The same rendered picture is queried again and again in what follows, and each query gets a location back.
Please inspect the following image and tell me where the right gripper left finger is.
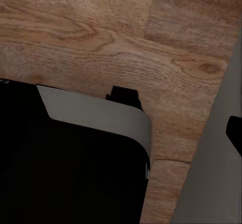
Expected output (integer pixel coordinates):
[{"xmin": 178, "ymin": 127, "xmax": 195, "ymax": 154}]
[{"xmin": 0, "ymin": 116, "xmax": 26, "ymax": 176}]

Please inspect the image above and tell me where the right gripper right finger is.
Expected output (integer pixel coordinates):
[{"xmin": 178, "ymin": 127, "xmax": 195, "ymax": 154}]
[{"xmin": 225, "ymin": 116, "xmax": 242, "ymax": 157}]

